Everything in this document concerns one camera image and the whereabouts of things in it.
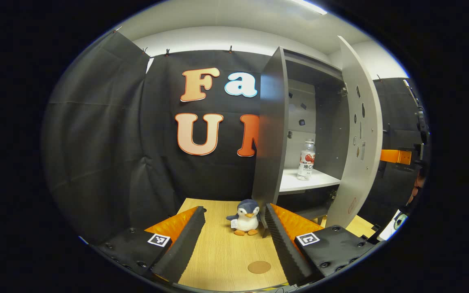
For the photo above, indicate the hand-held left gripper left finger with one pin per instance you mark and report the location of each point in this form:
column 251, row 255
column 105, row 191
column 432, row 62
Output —
column 183, row 238

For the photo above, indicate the white cabinet door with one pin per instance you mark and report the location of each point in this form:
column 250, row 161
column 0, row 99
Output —
column 367, row 122

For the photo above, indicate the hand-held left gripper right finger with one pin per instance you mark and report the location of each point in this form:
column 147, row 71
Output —
column 281, row 246

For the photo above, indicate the black backdrop cloth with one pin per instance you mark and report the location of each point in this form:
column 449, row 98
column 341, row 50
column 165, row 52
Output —
column 96, row 134

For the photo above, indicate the grey cabinet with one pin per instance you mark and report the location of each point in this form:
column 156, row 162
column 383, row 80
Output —
column 269, row 134

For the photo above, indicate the clear plastic bottle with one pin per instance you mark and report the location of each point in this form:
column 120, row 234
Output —
column 306, row 160

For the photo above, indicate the penguin plush toy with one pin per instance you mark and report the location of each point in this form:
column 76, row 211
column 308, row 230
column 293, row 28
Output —
column 246, row 219

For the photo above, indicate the round brown coaster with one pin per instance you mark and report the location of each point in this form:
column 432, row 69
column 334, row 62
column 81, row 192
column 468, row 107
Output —
column 259, row 267

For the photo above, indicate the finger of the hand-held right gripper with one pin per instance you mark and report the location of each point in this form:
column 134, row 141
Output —
column 395, row 156

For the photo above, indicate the ceiling light strip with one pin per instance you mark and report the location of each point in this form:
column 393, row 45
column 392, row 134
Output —
column 310, row 6

